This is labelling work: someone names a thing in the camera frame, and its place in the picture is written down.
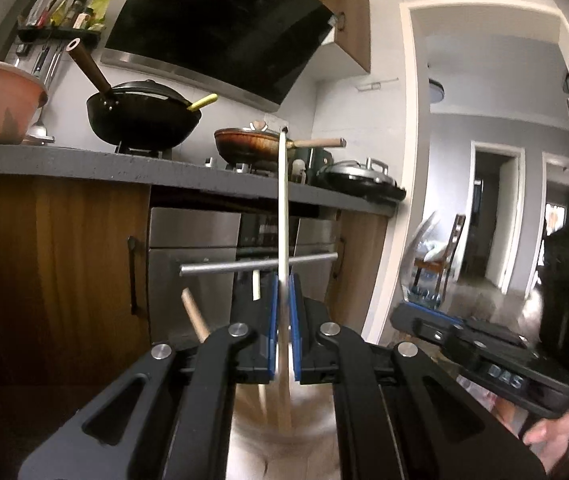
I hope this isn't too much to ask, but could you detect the black range hood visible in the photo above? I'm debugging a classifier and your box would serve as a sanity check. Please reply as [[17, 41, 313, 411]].
[[101, 0, 335, 112]]

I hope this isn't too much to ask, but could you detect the spice shelf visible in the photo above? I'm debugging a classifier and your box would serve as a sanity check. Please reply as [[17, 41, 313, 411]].
[[16, 0, 111, 49]]

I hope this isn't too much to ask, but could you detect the wooden chair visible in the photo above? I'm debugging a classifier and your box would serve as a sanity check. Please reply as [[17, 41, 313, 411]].
[[412, 214, 467, 301]]

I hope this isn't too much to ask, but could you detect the wooden chopstick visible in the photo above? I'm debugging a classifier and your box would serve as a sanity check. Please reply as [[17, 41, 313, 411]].
[[277, 130, 292, 434], [181, 288, 211, 344], [252, 270, 262, 301]]

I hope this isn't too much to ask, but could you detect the dark green kettle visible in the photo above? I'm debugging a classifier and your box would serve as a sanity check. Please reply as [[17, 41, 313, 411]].
[[287, 148, 334, 185]]

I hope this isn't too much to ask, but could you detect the person right hand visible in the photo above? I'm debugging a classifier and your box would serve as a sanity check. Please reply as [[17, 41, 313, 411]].
[[522, 412, 569, 469]]

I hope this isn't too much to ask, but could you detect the black wok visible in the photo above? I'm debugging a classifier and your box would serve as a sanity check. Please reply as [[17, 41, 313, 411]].
[[65, 38, 218, 153]]

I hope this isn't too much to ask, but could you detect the black lidded griddle pan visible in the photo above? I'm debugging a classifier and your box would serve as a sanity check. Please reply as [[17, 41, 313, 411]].
[[316, 157, 407, 203]]

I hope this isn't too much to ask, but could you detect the white floral ceramic utensil holder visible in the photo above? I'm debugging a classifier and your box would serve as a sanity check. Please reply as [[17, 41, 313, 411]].
[[226, 382, 342, 479]]

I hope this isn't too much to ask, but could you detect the brown frying pan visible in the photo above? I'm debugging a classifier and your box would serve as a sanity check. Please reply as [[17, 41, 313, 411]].
[[214, 124, 347, 166]]

